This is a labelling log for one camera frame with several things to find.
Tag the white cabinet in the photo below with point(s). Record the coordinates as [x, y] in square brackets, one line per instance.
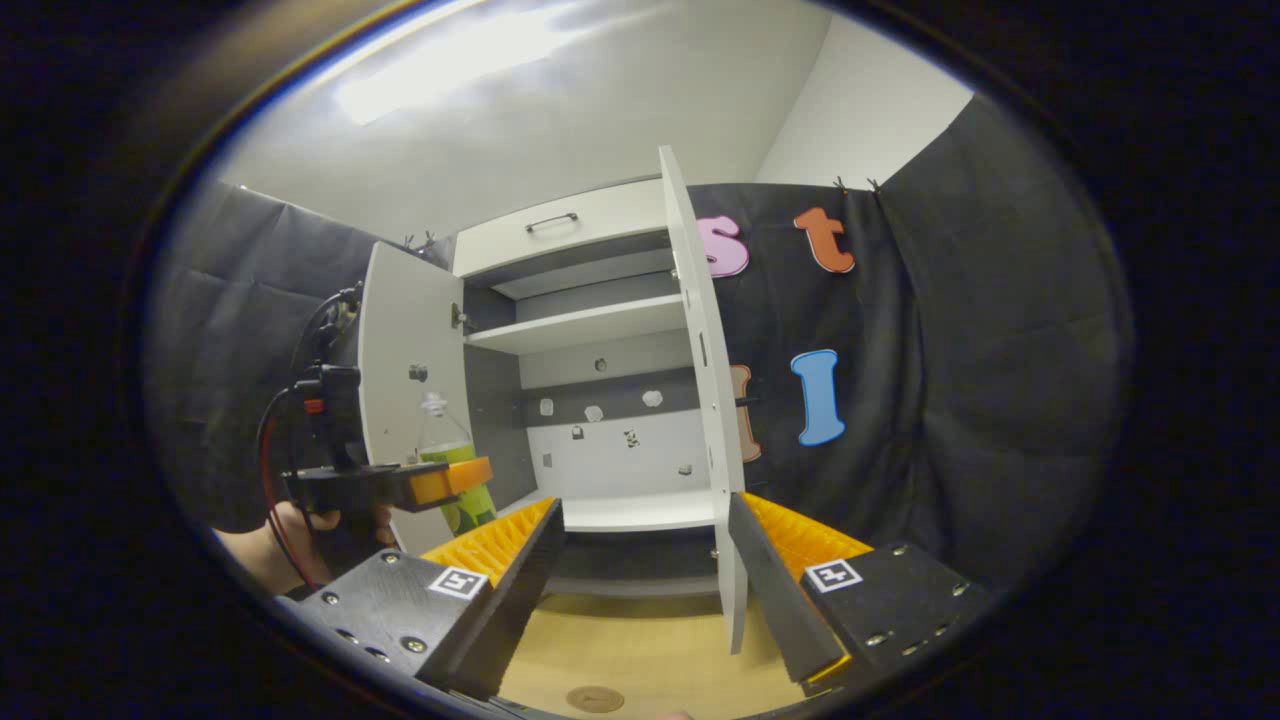
[610, 515]

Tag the white cabinet shelf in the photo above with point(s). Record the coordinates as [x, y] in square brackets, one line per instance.
[590, 325]

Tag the white cabinet drawer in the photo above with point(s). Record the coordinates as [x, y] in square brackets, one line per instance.
[610, 230]

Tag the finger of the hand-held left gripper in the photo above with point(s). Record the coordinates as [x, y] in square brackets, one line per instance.
[440, 482]

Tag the green plastic bottle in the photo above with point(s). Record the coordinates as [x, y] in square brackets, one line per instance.
[470, 512]

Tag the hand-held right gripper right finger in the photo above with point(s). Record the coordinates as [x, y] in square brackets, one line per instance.
[775, 590]

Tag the white cabinet door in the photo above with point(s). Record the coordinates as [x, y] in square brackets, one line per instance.
[705, 330]
[400, 330]

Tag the black backdrop cloth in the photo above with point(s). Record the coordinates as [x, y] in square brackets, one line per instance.
[1000, 350]

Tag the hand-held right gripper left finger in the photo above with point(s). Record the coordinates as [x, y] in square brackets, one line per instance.
[520, 585]

